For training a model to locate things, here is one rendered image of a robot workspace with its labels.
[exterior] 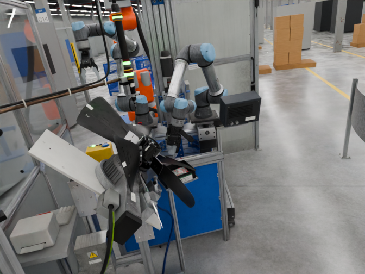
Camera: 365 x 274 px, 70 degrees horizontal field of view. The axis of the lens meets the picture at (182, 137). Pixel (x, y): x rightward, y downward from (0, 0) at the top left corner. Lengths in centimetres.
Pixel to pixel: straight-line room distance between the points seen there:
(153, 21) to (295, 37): 749
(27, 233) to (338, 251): 212
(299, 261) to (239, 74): 214
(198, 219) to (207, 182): 34
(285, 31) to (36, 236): 873
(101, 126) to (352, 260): 202
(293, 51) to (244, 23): 613
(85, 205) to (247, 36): 269
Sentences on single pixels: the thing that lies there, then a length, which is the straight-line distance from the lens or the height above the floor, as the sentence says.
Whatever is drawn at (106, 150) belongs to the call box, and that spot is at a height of 105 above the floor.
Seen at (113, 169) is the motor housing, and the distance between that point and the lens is 127.
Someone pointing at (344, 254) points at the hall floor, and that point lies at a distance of 249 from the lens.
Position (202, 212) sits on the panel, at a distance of 218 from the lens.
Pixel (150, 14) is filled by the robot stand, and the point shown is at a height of 184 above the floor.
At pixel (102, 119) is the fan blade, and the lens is 127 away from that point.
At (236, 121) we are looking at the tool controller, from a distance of 183.
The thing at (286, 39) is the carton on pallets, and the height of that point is 91.
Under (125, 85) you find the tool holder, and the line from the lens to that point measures 127.
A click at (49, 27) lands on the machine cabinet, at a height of 201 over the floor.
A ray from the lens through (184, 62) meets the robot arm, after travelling 175.
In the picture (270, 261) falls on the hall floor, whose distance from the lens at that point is 231.
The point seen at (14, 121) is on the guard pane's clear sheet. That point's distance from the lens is 184.
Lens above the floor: 174
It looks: 23 degrees down
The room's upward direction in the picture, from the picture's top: 8 degrees counter-clockwise
